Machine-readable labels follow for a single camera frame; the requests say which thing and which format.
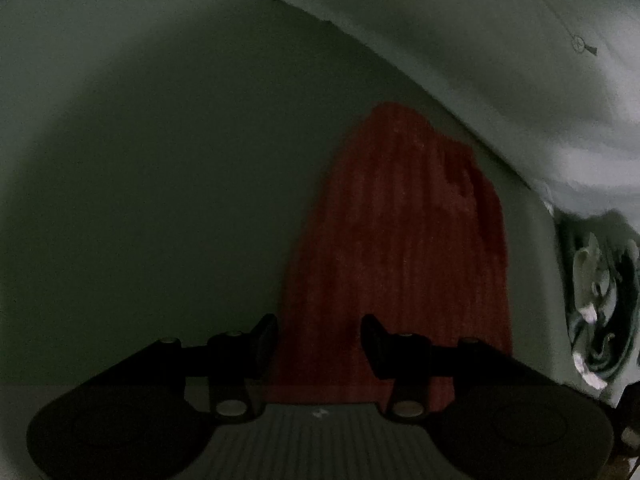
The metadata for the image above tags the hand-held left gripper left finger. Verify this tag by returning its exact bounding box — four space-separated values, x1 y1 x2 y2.
116 313 280 420

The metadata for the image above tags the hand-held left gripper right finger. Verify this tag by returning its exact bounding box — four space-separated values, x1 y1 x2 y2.
360 314 524 421

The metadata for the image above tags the red ribbed garment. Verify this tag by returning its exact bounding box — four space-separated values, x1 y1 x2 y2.
266 101 514 414

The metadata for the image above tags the black and white patterned cloth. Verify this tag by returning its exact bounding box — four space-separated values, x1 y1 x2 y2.
543 207 640 407

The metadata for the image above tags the white printed bed sheet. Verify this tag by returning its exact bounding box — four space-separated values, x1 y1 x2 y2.
182 0 640 217

